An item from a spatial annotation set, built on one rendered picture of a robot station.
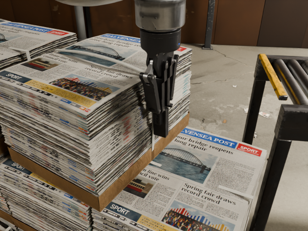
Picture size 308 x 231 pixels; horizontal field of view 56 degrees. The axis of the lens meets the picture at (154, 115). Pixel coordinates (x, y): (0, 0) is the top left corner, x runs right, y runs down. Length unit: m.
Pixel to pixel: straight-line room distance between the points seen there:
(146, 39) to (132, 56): 0.17
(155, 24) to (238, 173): 0.40
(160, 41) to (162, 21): 0.04
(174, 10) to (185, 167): 0.37
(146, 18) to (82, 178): 0.31
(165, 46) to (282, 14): 3.80
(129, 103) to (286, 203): 1.46
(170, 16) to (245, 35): 3.78
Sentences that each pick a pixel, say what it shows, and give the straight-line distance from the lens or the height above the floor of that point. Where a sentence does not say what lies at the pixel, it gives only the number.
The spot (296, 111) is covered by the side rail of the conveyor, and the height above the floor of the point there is 0.80.
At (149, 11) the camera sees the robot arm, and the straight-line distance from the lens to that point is 0.51.
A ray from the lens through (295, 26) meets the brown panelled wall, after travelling 4.37.
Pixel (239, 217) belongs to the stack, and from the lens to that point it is 0.63.
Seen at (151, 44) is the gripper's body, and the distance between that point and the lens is 0.53.
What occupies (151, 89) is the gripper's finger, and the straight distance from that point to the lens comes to 0.55.
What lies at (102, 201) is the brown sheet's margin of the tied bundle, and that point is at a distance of 0.61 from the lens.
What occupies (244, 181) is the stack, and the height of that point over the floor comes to 0.83.
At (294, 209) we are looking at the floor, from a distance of 1.88.
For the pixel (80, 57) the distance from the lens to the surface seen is 0.72.
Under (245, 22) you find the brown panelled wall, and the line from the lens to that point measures 4.22.
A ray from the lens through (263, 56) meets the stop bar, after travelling 1.48.
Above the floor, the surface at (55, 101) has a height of 1.06.
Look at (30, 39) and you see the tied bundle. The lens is 0.89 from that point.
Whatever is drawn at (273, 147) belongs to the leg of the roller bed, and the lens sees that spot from 1.18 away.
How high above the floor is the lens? 1.30
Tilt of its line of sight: 32 degrees down
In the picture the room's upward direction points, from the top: straight up
